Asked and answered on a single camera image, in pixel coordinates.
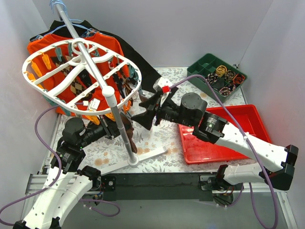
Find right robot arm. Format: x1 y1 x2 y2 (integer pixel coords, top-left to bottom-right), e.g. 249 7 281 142
132 92 298 191

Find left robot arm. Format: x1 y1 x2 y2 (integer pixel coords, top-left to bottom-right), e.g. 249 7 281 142
13 116 120 229

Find dark patterned socks on hanger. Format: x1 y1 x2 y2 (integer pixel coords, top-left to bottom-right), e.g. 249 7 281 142
109 69 132 99

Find white oval clip hanger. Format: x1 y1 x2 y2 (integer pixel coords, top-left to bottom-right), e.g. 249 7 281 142
22 38 143 116

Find floral table mat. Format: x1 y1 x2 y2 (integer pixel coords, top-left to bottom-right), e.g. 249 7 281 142
53 67 252 173

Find black garment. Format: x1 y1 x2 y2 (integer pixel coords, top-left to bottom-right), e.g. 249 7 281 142
40 20 161 93

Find silver stand pole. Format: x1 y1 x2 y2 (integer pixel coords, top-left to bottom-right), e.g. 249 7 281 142
54 1 138 164

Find white stand base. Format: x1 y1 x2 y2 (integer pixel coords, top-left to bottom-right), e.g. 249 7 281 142
101 146 167 176

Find floral rolled sock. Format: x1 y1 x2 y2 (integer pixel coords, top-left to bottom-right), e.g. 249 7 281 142
206 73 219 85

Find brown argyle sock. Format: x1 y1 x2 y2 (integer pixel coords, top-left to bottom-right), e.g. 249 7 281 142
45 56 92 101

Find orange t-shirt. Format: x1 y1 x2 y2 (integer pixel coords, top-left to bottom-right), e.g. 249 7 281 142
26 32 132 120

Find green compartment box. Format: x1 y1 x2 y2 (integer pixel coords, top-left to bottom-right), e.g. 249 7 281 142
187 53 248 103

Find yellow rolled sock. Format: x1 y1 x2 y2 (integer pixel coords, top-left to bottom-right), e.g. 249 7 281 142
215 65 228 78

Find orange rolled sock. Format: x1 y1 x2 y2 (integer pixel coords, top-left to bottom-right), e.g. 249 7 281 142
233 73 246 85

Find red plastic tray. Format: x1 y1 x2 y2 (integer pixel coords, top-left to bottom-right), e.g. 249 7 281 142
179 104 272 164

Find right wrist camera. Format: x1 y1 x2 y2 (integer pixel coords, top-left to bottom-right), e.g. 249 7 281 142
153 77 173 94

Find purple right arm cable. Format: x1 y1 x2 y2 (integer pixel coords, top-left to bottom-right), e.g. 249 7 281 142
169 74 279 229

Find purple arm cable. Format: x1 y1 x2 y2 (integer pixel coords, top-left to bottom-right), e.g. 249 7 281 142
169 74 279 229
0 106 121 226

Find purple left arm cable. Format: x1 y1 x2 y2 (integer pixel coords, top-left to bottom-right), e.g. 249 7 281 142
0 106 121 226

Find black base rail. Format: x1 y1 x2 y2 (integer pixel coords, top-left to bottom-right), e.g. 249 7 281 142
101 172 213 201

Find blue wire hanger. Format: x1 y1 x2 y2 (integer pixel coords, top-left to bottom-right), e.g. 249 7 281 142
44 0 97 39

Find aluminium frame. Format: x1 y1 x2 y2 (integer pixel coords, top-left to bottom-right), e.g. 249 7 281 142
14 112 298 229

